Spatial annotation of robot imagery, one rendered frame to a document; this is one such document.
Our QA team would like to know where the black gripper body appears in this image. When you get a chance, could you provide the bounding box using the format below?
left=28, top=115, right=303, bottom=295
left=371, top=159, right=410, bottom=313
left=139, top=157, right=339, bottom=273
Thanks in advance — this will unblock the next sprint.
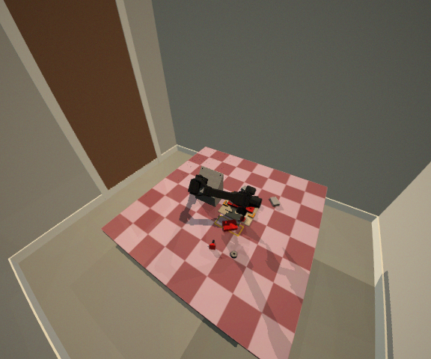
left=236, top=185, right=257, bottom=216

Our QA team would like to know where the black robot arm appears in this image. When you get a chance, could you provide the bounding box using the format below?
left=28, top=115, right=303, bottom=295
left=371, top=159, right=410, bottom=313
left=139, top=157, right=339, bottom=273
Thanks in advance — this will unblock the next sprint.
left=188, top=175, right=263, bottom=209

